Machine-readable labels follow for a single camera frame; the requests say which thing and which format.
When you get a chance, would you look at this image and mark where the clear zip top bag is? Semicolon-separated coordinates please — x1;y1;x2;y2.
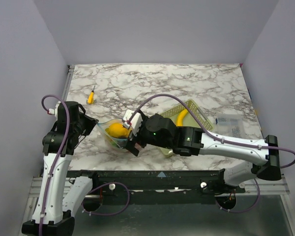
96;118;134;153

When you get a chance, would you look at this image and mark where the orange yellow toy fruit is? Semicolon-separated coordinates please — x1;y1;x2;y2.
105;123;130;139

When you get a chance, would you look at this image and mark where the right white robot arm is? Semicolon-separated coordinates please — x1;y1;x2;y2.
122;110;281;193

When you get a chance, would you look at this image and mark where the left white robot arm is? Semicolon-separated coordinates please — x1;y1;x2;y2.
21;101;99;236

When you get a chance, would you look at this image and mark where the yellow toy banana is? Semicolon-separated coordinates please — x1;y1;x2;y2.
176;109;189;126

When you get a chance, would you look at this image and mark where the green perforated plastic basket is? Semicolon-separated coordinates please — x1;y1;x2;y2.
159;99;214;158

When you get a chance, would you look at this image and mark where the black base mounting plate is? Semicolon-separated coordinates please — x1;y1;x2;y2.
67;170;245;206

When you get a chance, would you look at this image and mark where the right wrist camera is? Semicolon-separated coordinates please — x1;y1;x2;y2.
122;109;143;136

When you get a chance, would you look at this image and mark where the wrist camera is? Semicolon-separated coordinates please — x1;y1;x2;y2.
47;101;61;118
122;109;143;136

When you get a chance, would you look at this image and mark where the yellow handled screwdriver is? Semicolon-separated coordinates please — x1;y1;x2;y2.
87;86;96;104

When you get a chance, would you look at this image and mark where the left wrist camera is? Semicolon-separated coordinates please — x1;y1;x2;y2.
47;101;61;118

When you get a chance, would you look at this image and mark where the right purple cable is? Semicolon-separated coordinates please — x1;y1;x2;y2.
127;94;295;214

